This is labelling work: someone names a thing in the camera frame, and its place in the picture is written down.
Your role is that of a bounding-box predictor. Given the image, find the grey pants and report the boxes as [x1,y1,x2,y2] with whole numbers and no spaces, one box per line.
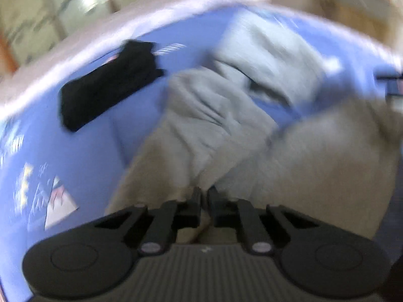
[105,13,402,239]

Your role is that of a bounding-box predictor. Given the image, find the blue patterned bed sheet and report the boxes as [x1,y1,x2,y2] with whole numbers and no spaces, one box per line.
[1,7,400,301]

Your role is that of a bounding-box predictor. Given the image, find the folded black garment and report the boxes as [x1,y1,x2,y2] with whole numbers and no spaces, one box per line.
[59,40,165,132]

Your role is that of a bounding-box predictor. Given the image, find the lilac floral quilt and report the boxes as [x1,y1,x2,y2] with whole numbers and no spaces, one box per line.
[1,0,270,118]

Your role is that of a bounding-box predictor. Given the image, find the glass sliding wardrobe doors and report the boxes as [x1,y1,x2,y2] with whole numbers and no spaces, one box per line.
[1,0,136,65]

